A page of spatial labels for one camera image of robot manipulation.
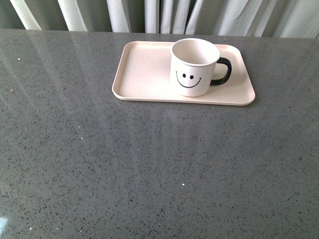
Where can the white smiley mug black handle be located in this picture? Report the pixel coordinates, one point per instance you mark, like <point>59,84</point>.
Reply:
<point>193,62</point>

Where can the beige rectangular plastic tray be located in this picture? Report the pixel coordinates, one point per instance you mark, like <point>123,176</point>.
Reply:
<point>144,70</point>

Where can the white pleated curtain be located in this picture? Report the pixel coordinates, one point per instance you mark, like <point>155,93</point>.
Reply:
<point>252,18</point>

